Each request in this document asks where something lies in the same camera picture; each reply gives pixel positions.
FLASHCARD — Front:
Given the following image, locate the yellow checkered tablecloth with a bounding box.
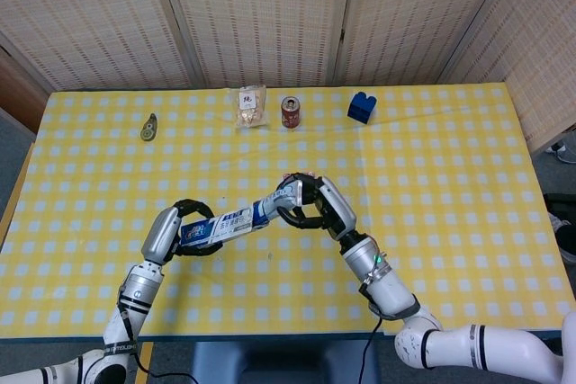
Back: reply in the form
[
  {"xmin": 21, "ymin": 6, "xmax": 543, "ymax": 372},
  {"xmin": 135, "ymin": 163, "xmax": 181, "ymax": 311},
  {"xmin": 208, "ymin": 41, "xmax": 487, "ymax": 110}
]
[{"xmin": 0, "ymin": 82, "xmax": 576, "ymax": 341}]

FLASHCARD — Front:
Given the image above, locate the black cable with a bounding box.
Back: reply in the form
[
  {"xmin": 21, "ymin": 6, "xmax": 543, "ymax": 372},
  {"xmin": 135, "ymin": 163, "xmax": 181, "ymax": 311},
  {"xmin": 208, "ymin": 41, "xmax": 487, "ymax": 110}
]
[
  {"xmin": 359, "ymin": 315, "xmax": 384, "ymax": 384},
  {"xmin": 133, "ymin": 351, "xmax": 195, "ymax": 384}
]

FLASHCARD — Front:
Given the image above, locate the brown wooden board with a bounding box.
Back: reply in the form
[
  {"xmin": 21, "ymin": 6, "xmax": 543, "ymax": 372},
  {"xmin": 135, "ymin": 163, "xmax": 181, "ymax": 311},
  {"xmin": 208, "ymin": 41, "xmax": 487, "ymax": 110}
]
[{"xmin": 0, "ymin": 47, "xmax": 51, "ymax": 134}]

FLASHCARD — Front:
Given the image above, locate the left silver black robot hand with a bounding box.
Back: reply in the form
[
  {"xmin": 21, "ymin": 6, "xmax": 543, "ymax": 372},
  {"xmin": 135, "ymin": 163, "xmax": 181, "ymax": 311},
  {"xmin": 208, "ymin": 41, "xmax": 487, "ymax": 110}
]
[{"xmin": 140, "ymin": 198, "xmax": 224, "ymax": 264}]

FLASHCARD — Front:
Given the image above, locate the green correction tape dispenser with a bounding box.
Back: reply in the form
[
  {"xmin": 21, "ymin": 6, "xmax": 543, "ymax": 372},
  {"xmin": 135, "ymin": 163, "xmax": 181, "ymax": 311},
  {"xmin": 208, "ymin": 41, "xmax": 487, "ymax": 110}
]
[{"xmin": 139, "ymin": 112, "xmax": 159, "ymax": 142}]

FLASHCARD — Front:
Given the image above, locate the clear snack bag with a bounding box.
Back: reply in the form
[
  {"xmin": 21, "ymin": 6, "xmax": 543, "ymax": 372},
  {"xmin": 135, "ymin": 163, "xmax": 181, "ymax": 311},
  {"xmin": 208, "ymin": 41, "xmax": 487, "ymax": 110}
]
[{"xmin": 233, "ymin": 85, "xmax": 270, "ymax": 129}]

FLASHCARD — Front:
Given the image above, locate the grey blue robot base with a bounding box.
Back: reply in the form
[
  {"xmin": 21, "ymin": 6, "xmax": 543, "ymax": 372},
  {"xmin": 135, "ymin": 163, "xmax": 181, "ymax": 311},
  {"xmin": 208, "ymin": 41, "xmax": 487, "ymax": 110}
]
[{"xmin": 188, "ymin": 339, "xmax": 382, "ymax": 384}]

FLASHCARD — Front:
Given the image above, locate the grey white shoe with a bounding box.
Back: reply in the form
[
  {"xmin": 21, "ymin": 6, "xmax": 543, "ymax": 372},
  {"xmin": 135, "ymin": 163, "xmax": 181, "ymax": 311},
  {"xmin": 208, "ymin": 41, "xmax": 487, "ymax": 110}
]
[{"xmin": 545, "ymin": 140, "xmax": 576, "ymax": 165}]

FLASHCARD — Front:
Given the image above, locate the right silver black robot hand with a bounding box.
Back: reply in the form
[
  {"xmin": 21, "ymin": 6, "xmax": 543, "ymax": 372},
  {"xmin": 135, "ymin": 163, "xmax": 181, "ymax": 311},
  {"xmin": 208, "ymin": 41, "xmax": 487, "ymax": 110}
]
[{"xmin": 274, "ymin": 171, "xmax": 357, "ymax": 241}]

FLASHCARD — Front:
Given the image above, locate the black bag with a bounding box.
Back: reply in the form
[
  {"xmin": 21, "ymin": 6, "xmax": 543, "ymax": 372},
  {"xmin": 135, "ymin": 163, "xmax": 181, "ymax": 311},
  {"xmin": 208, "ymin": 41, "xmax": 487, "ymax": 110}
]
[{"xmin": 543, "ymin": 193, "xmax": 576, "ymax": 264}]

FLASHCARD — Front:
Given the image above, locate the blue toothpaste box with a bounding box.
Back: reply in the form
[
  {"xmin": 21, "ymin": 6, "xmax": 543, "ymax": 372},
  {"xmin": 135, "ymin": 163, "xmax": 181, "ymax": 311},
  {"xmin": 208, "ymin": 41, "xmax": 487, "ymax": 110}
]
[{"xmin": 178, "ymin": 203, "xmax": 271, "ymax": 250}]

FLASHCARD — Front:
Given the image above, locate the blue building block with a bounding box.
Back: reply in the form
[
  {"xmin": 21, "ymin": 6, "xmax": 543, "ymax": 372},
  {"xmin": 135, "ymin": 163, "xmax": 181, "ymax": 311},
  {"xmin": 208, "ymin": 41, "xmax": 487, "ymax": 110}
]
[{"xmin": 346, "ymin": 91, "xmax": 379, "ymax": 125}]

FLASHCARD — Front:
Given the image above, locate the yellow floor tape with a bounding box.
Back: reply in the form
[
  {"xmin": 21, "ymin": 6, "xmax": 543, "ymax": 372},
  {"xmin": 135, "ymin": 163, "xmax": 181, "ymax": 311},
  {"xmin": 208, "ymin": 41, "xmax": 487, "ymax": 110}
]
[{"xmin": 134, "ymin": 341, "xmax": 155, "ymax": 384}]

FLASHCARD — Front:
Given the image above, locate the red drink can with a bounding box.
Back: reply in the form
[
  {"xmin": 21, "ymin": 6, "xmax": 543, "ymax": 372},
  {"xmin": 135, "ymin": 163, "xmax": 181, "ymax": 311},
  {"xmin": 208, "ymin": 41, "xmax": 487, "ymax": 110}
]
[{"xmin": 280, "ymin": 95, "xmax": 302, "ymax": 129}]

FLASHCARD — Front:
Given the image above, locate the white blue toothpaste tube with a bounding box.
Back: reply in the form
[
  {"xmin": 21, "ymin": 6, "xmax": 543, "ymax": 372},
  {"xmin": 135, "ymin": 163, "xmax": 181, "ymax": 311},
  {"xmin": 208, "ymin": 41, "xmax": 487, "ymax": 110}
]
[{"xmin": 252, "ymin": 176, "xmax": 301, "ymax": 227}]

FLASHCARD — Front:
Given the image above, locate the woven folding screen panel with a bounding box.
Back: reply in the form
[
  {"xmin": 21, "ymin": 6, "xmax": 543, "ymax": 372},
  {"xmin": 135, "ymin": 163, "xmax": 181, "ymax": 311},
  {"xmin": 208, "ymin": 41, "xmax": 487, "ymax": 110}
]
[
  {"xmin": 443, "ymin": 0, "xmax": 576, "ymax": 154},
  {"xmin": 155, "ymin": 0, "xmax": 357, "ymax": 88},
  {"xmin": 0, "ymin": 0, "xmax": 202, "ymax": 93},
  {"xmin": 335, "ymin": 0, "xmax": 523, "ymax": 86}
]

